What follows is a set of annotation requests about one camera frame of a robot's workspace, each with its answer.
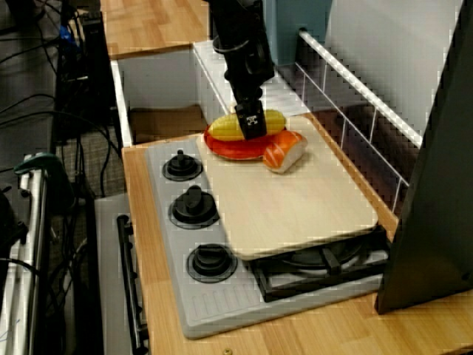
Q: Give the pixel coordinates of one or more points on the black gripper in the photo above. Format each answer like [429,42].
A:
[251,63]

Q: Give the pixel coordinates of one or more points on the yellow toy corn cob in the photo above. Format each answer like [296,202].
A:
[225,127]

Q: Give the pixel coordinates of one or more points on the toy salmon nigiri sushi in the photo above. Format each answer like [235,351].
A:
[284,155]

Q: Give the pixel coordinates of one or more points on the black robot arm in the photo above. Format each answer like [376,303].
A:
[236,18]

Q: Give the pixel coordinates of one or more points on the red round plate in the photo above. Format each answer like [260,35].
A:
[236,149]

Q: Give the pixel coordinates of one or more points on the small black stove knob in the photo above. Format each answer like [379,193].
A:
[181,166]

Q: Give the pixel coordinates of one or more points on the light wooden cutting board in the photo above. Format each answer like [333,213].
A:
[288,207]

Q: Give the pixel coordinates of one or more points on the teal box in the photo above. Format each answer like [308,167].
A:
[292,29]

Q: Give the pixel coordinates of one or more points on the large black stove knob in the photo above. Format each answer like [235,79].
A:
[193,209]

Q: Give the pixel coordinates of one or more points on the dark tile backsplash panel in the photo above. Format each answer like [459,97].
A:
[369,140]

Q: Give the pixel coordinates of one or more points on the light wooden table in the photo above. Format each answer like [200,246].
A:
[148,26]

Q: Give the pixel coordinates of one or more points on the black computer tower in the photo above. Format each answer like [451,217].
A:
[92,74]

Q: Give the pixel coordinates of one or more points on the black burner grate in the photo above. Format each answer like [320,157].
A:
[295,284]

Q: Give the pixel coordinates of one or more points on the grey toy stove top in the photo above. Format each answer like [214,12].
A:
[221,307]

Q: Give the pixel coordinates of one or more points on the black slanted stand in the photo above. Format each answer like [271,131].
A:
[436,185]

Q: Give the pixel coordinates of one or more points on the white toy oven front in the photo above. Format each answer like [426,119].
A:
[107,259]

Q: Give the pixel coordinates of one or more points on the wooden kitchen countertop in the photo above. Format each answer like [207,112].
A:
[332,333]

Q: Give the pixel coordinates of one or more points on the black equipment case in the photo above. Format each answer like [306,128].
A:
[11,222]

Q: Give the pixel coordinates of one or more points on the aluminium frame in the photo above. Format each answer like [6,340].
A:
[33,240]

